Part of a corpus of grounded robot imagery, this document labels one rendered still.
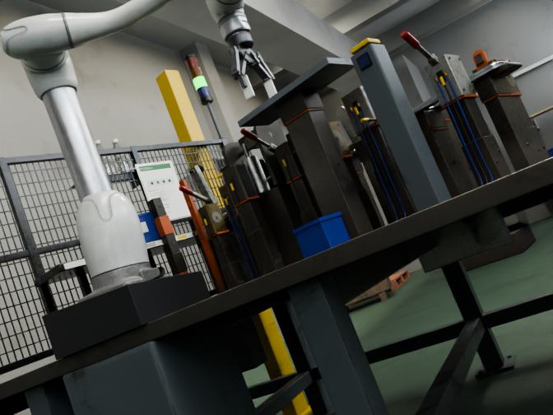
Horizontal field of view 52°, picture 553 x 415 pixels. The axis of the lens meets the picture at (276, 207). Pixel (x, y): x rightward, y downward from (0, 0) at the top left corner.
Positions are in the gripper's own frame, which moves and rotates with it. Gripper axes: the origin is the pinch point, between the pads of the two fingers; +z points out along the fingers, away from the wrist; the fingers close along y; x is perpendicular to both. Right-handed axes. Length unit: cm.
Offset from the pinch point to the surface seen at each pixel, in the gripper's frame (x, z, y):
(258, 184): 21.1, 20.8, 13.0
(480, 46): 58, -209, 950
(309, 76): -21.0, 6.2, -10.5
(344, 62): -29.3, 6.0, -4.4
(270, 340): 102, 80, 95
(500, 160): -53, 46, 9
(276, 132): 9.9, 6.6, 18.2
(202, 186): 54, 8, 26
